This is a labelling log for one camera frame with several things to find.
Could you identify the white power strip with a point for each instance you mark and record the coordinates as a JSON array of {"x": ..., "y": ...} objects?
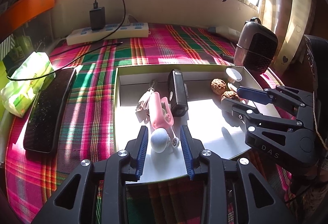
[{"x": 109, "y": 32}]

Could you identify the black smartphone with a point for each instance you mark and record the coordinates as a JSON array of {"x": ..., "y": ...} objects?
[{"x": 44, "y": 122}]

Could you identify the black rectangular power bank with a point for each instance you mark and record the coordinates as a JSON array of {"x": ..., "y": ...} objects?
[{"x": 177, "y": 94}]

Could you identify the orange storage box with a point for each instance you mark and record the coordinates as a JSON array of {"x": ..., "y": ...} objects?
[{"x": 21, "y": 12}]

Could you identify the black charger adapter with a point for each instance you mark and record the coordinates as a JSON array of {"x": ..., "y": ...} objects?
[{"x": 97, "y": 18}]

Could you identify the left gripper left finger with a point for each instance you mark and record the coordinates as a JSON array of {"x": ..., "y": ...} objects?
[{"x": 95, "y": 192}]

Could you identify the green tissue pack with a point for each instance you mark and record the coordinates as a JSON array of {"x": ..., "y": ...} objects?
[{"x": 25, "y": 83}]

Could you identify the white round earbud device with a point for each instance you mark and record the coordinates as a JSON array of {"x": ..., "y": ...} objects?
[{"x": 160, "y": 139}]

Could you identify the white green open box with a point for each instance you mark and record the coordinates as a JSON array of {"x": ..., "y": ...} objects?
[{"x": 218, "y": 131}]

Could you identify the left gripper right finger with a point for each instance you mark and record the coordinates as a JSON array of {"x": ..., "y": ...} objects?
[{"x": 231, "y": 185}]

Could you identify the black patterned box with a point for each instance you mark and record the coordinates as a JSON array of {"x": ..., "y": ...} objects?
[{"x": 317, "y": 56}]

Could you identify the small desktop fan heater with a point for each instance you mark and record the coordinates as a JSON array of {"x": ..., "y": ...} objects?
[{"x": 256, "y": 47}]

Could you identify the white green round stand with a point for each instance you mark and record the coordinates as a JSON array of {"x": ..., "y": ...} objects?
[{"x": 233, "y": 75}]

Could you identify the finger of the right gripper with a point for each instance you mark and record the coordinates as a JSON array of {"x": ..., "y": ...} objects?
[
  {"x": 256, "y": 121},
  {"x": 287, "y": 98}
]

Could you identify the pink cable clip back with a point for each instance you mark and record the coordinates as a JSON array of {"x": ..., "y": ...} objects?
[{"x": 160, "y": 112}]

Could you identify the brown walnut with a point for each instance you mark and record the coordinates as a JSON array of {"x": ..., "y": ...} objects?
[
  {"x": 230, "y": 95},
  {"x": 218, "y": 86}
]

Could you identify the heart pattern curtain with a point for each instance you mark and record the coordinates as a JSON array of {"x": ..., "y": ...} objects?
[{"x": 289, "y": 20}]

